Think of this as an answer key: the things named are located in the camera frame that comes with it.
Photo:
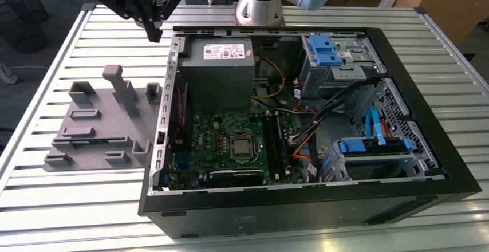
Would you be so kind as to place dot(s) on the RAM stick with black chips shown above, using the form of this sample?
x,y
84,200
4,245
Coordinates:
x,y
282,140
98,141

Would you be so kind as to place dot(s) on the white desk foot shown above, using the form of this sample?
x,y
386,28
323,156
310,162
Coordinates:
x,y
6,74

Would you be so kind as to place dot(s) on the black mesh waste bin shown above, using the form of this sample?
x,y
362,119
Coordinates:
x,y
22,20

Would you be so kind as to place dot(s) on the grey power supply unit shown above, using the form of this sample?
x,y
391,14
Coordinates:
x,y
217,83

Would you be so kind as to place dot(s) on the beige power connector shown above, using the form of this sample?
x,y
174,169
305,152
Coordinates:
x,y
215,125

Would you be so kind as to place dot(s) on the black RAM slot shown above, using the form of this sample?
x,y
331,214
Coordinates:
x,y
270,140

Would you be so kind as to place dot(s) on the wooden cabinet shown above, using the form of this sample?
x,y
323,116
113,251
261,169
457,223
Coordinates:
x,y
450,5

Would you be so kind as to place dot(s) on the hard disk in blue carrier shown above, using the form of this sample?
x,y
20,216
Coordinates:
x,y
353,146

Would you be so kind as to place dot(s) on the blue board connector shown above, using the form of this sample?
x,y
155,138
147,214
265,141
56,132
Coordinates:
x,y
182,161

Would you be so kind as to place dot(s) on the grey metal disk bay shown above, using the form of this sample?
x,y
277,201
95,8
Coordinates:
x,y
381,158

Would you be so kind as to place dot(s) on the silver CPU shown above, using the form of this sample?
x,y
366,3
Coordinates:
x,y
241,147

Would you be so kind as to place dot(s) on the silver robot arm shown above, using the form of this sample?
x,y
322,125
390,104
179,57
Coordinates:
x,y
259,8

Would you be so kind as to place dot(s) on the black graphics card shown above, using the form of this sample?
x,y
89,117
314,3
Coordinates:
x,y
233,177

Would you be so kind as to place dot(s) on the grey metal drive cage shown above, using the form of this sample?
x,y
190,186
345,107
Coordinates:
x,y
343,76

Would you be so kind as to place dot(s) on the grey parts rack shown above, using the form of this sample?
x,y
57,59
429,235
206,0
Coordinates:
x,y
89,160

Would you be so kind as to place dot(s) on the green motherboard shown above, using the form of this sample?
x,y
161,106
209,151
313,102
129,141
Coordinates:
x,y
207,154

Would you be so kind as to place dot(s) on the blue plastic drive bracket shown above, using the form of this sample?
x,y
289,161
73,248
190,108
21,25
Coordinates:
x,y
322,48

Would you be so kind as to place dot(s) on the black PC case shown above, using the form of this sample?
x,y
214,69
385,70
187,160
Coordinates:
x,y
266,209

